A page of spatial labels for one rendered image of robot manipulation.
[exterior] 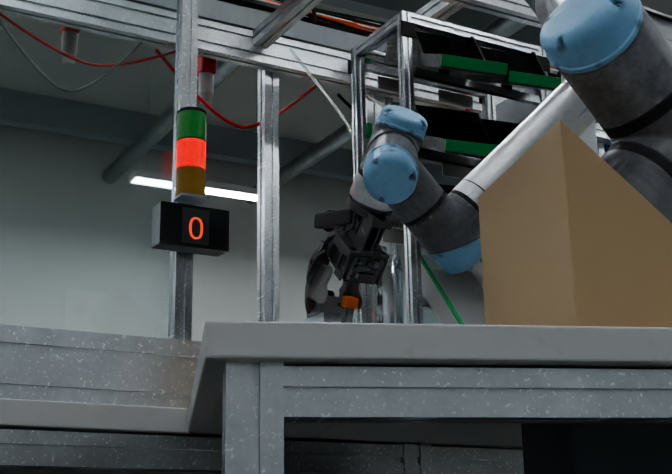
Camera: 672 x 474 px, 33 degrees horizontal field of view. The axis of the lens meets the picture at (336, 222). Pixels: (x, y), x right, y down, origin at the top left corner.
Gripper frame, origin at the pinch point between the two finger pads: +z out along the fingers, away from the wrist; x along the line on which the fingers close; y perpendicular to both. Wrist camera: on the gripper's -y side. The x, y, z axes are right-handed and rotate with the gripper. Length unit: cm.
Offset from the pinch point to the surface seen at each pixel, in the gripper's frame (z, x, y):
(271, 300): 55, 44, -96
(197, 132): -15.3, -18.9, -26.7
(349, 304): -5.1, -0.6, 7.8
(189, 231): -2.8, -20.1, -14.5
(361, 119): -17, 20, -44
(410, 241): -8.2, 19.0, -11.2
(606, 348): -44, -23, 79
